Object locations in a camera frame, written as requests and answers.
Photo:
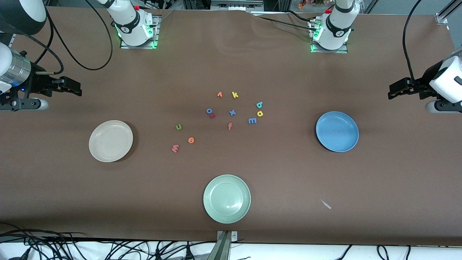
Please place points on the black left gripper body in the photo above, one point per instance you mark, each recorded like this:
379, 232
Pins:
421, 86

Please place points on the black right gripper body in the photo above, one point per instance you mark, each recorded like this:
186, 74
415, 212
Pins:
38, 83

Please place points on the pink foam letter w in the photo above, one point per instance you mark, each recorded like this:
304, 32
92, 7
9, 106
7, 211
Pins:
175, 148

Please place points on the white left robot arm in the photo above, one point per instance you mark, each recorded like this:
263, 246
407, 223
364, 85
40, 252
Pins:
335, 29

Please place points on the beige round plate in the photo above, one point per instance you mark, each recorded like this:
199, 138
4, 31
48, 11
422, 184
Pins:
110, 141

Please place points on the blue round plate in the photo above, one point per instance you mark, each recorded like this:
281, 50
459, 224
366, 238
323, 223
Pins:
337, 131

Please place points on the brown table cover sheet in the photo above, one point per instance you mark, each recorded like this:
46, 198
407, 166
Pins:
72, 198

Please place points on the small orange object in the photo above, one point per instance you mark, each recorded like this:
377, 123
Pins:
302, 4

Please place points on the small white paper scrap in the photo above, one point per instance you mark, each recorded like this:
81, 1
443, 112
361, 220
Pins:
326, 204

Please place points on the pale green round plate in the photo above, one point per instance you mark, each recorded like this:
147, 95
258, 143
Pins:
227, 199

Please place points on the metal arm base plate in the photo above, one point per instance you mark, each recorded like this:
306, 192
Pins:
325, 51
126, 46

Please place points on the aluminium frame profile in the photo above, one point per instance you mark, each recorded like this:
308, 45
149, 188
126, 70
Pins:
442, 17

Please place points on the grey metal frame beam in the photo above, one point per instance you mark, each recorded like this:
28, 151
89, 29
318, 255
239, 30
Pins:
234, 5

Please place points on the grey metal camera mount bracket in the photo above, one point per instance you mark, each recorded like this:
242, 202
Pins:
223, 238

